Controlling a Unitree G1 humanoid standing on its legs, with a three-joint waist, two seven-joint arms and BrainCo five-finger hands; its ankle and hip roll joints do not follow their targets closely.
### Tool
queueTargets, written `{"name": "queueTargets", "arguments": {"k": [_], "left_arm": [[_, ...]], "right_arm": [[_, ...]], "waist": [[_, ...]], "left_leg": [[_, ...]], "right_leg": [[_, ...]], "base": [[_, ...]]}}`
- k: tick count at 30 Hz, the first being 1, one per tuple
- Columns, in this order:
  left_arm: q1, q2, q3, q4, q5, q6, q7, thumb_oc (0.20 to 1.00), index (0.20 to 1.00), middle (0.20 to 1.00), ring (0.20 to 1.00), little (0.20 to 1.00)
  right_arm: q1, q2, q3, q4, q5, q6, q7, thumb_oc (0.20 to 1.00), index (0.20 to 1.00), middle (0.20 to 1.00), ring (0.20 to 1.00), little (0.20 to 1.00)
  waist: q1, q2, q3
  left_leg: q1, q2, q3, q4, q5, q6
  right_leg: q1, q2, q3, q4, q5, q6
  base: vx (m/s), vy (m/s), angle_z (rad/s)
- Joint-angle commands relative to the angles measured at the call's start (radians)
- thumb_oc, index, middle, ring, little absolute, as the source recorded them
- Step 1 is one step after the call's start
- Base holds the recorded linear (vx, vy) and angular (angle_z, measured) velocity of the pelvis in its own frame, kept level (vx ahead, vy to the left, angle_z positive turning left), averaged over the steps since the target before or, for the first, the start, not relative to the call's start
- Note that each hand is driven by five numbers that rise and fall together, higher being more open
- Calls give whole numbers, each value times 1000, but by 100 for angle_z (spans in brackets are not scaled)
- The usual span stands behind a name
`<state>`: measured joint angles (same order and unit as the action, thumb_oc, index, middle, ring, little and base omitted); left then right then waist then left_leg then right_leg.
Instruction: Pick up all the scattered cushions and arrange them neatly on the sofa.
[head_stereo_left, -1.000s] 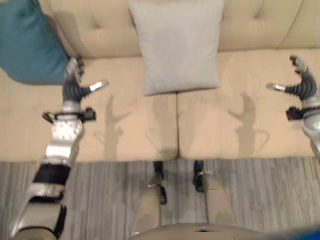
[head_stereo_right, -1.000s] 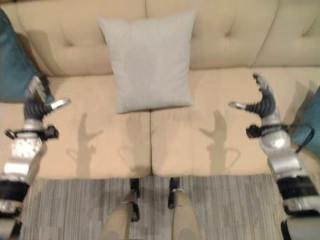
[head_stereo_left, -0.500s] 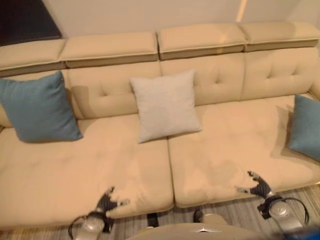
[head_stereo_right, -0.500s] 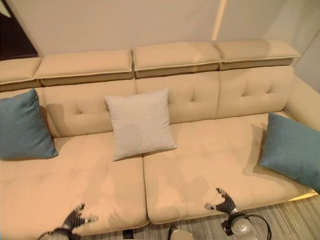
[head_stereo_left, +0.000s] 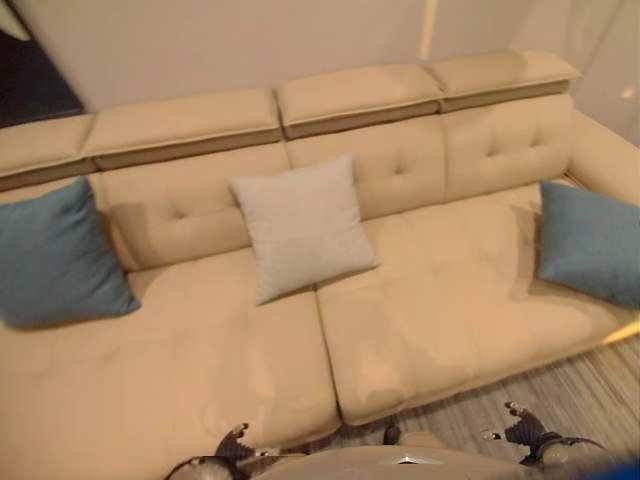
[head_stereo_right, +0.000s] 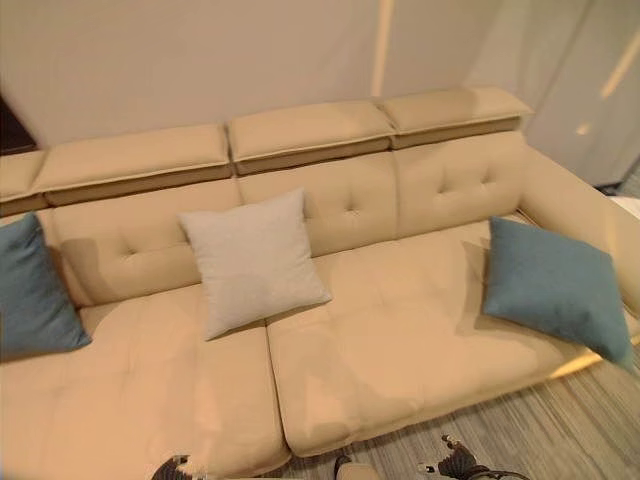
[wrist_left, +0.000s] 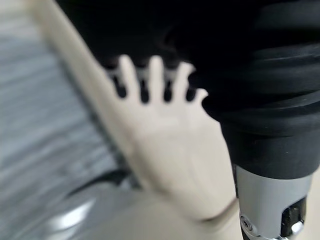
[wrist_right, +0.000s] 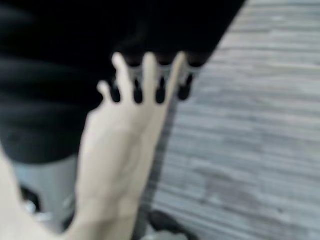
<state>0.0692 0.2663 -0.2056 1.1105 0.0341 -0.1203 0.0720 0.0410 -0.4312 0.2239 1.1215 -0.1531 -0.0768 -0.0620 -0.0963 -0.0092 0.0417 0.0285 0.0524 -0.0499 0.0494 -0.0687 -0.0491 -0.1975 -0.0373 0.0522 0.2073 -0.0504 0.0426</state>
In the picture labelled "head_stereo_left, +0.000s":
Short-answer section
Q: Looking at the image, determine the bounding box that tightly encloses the blue square cushion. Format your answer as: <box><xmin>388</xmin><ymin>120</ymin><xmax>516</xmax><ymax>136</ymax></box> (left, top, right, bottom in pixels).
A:
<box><xmin>0</xmin><ymin>176</ymin><xmax>142</xmax><ymax>330</ymax></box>
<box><xmin>537</xmin><ymin>179</ymin><xmax>640</xmax><ymax>310</ymax></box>

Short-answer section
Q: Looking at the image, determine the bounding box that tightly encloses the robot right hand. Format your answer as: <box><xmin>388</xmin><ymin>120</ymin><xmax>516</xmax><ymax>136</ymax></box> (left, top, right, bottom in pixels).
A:
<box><xmin>480</xmin><ymin>400</ymin><xmax>551</xmax><ymax>457</ymax></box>

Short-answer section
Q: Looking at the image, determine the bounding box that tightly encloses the light grey square cushion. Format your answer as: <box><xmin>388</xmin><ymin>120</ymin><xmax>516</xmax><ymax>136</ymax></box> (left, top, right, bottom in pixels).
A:
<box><xmin>228</xmin><ymin>152</ymin><xmax>381</xmax><ymax>306</ymax></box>

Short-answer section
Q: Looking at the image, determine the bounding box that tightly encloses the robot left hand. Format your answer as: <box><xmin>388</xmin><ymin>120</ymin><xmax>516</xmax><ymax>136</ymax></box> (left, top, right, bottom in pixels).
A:
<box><xmin>215</xmin><ymin>422</ymin><xmax>282</xmax><ymax>461</ymax></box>

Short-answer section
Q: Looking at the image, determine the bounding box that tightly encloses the cream leather sofa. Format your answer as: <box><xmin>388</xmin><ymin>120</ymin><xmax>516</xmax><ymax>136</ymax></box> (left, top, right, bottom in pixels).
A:
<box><xmin>0</xmin><ymin>48</ymin><xmax>640</xmax><ymax>480</ymax></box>

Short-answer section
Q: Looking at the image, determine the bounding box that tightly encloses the dark cabinet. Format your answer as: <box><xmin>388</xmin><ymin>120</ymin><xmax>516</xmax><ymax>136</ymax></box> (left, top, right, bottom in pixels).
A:
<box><xmin>0</xmin><ymin>0</ymin><xmax>87</xmax><ymax>130</ymax></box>

